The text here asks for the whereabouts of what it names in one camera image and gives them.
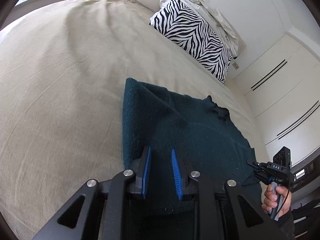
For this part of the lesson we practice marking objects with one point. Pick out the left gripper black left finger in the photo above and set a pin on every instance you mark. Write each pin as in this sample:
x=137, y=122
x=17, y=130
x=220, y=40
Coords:
x=98, y=207

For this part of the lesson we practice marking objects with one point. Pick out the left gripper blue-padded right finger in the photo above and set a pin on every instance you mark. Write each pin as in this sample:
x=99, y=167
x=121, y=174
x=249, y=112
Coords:
x=242, y=218

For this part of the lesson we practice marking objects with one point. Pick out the dark teal knit sweater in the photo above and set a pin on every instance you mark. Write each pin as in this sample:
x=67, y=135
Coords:
x=199, y=131

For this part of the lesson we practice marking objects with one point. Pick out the black jacket sleeve forearm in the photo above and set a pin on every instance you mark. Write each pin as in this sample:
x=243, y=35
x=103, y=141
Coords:
x=302, y=223

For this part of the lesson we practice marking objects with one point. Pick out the person's right hand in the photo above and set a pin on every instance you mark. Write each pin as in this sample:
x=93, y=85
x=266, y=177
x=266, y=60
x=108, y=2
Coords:
x=270, y=201

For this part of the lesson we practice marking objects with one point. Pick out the white wardrobe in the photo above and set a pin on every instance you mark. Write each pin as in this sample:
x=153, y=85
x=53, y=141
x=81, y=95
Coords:
x=282, y=90

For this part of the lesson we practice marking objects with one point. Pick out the crumpled white duvet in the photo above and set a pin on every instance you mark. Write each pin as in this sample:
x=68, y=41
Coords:
x=218, y=23

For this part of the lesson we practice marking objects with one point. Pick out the beige bed sheet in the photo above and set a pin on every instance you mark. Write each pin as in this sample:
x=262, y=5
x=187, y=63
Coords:
x=63, y=73

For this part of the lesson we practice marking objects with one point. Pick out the zebra print pillow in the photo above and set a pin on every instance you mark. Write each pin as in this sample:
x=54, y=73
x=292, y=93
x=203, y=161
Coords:
x=178, y=22

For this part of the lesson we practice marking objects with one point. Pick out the wall power socket right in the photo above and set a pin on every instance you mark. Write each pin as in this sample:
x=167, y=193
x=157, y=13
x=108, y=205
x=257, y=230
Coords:
x=235, y=65

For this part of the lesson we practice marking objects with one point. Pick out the grey bed frame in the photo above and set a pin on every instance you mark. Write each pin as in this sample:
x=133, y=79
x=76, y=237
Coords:
x=23, y=8

